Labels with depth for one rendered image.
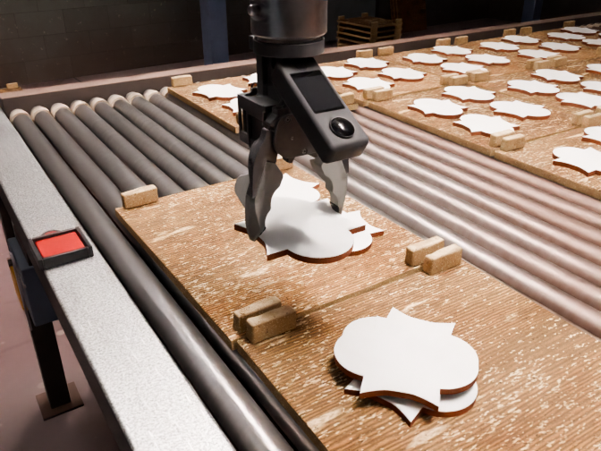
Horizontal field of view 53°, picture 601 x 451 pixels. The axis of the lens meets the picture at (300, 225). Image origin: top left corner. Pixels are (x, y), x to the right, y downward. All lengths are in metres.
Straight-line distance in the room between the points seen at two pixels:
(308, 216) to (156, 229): 0.33
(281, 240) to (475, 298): 0.28
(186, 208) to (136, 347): 0.33
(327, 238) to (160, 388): 0.24
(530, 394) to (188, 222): 0.56
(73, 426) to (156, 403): 1.35
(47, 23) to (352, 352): 5.46
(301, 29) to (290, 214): 0.21
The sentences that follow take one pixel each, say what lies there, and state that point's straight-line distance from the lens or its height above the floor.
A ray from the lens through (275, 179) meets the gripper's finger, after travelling 0.62.
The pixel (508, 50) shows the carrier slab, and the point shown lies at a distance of 2.25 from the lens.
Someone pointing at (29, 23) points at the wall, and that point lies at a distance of 5.89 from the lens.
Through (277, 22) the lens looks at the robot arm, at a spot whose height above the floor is 1.28.
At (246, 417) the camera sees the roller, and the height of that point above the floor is 0.92.
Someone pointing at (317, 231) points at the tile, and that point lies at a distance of 0.66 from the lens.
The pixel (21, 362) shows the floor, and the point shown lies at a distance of 2.31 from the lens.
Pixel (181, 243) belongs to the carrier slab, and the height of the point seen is 0.94.
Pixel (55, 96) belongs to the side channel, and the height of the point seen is 0.94.
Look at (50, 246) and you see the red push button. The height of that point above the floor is 0.93.
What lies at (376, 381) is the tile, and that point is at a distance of 0.61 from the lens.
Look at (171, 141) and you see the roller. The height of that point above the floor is 0.92.
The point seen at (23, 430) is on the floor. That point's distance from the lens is 2.05.
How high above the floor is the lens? 1.37
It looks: 28 degrees down
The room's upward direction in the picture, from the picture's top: straight up
